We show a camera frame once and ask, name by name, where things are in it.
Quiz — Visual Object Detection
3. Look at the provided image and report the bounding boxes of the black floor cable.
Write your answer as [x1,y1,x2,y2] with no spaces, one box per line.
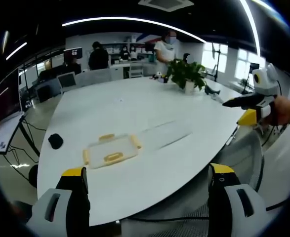
[1,116,48,182]

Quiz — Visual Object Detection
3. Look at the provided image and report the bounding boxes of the black tripod stand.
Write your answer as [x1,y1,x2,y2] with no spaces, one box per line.
[210,41,222,82]

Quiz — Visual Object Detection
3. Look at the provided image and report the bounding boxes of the white board on stand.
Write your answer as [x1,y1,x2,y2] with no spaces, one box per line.
[0,113,25,156]

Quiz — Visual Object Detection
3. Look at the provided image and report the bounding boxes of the black object on table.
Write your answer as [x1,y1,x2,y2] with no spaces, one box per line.
[205,83,221,96]

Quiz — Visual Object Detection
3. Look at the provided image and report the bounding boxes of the small black white device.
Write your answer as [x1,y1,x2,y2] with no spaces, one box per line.
[151,71,170,84]

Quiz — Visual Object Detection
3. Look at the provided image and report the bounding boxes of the white mesh office chair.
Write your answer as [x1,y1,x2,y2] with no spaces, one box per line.
[218,125,266,194]
[121,201,210,237]

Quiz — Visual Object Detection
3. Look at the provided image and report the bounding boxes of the green potted plant white pot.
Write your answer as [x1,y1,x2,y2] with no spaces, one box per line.
[166,58,207,96]

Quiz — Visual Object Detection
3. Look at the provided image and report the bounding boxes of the ceiling air vent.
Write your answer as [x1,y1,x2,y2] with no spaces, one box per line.
[137,0,195,12]

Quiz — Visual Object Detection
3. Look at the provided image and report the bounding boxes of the person's right hand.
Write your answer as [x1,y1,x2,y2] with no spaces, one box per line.
[267,96,290,126]

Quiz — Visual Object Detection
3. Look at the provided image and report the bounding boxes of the small black object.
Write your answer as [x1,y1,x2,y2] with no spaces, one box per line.
[47,133,64,150]

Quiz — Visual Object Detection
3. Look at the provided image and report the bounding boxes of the clear food container yellow latches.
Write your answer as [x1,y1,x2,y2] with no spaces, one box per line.
[82,132,143,170]

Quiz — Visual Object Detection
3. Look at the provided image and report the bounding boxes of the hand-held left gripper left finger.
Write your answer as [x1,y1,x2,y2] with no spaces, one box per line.
[26,166,91,237]

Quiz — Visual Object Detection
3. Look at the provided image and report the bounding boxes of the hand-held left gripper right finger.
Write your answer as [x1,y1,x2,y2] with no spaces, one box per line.
[207,162,268,237]

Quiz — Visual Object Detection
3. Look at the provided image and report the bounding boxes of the large dark display screen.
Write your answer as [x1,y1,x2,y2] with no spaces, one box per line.
[0,67,25,122]

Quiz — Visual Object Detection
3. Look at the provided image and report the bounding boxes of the black camera on tripod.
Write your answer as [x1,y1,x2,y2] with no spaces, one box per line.
[242,62,260,95]

